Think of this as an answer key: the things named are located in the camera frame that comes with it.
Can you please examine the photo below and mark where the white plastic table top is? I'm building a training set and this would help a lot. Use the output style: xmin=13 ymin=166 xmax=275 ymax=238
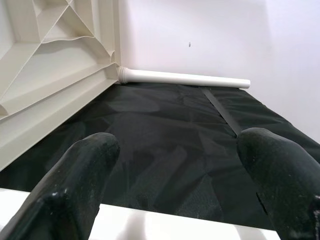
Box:
xmin=0 ymin=0 xmax=123 ymax=172

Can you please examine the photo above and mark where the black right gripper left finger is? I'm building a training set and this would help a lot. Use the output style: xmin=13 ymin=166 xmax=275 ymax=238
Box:
xmin=0 ymin=132 xmax=121 ymax=240

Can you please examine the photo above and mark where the black table cloth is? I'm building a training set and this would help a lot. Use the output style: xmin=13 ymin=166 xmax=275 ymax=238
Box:
xmin=0 ymin=82 xmax=320 ymax=230

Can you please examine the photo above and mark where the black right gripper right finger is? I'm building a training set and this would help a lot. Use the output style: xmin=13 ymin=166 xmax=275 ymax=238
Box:
xmin=236 ymin=127 xmax=320 ymax=240

